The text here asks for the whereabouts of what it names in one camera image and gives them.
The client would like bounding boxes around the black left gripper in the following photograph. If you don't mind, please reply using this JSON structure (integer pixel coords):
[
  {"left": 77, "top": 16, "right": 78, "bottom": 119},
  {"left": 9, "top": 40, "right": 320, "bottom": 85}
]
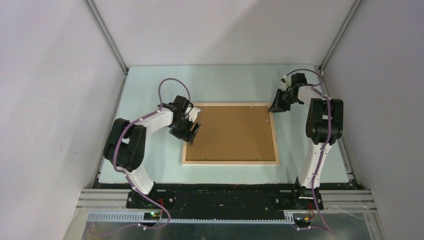
[{"left": 169, "top": 115, "right": 201, "bottom": 146}]

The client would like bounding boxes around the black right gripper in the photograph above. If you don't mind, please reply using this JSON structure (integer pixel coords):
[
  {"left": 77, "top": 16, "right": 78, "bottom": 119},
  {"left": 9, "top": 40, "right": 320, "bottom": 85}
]
[{"left": 269, "top": 88, "right": 300, "bottom": 113}]

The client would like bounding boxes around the light wooden picture frame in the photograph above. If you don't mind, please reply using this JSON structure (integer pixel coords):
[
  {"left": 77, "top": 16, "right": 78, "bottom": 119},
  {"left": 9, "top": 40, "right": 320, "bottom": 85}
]
[{"left": 181, "top": 102, "right": 280, "bottom": 166}]

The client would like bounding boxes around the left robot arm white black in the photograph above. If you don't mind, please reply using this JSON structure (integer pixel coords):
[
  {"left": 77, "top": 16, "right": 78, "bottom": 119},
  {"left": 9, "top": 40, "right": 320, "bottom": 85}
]
[{"left": 103, "top": 95, "right": 201, "bottom": 208}]

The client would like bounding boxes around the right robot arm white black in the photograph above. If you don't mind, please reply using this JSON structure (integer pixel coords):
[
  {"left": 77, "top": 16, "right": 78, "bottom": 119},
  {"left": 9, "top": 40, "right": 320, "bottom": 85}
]
[{"left": 268, "top": 73, "right": 344, "bottom": 209}]

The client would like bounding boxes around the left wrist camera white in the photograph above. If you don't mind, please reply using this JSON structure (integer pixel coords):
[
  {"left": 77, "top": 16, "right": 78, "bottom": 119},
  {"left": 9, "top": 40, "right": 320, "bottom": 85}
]
[{"left": 185, "top": 106, "right": 201, "bottom": 123}]

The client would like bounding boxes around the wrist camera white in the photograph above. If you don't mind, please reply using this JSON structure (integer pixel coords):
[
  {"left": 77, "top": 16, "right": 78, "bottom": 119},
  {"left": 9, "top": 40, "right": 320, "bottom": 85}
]
[
  {"left": 185, "top": 106, "right": 201, "bottom": 123},
  {"left": 281, "top": 75, "right": 292, "bottom": 91}
]

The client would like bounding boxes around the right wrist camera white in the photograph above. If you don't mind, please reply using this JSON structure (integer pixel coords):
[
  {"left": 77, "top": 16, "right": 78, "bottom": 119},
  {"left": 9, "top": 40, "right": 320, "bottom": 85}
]
[{"left": 281, "top": 75, "right": 292, "bottom": 91}]

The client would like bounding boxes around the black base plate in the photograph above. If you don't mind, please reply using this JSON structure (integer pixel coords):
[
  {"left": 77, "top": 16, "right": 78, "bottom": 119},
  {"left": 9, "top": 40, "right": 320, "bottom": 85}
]
[{"left": 126, "top": 183, "right": 324, "bottom": 221}]

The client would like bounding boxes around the front aluminium rail frame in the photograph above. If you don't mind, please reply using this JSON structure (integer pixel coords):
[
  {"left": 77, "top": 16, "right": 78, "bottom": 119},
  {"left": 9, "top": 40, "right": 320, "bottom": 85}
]
[{"left": 64, "top": 184, "right": 386, "bottom": 240}]

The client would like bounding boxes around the right aluminium corner rail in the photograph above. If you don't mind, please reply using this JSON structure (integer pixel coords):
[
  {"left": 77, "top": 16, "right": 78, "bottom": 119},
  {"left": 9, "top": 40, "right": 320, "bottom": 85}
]
[{"left": 318, "top": 0, "right": 364, "bottom": 71}]

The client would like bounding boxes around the aluminium corner rail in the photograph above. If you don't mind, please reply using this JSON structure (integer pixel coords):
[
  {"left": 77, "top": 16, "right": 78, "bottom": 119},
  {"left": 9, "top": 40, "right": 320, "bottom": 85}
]
[
  {"left": 83, "top": 0, "right": 129, "bottom": 75},
  {"left": 318, "top": 0, "right": 364, "bottom": 71}
]

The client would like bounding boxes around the left aluminium corner rail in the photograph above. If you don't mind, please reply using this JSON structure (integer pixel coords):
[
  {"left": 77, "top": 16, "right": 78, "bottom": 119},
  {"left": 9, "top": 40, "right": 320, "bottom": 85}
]
[{"left": 83, "top": 0, "right": 129, "bottom": 75}]

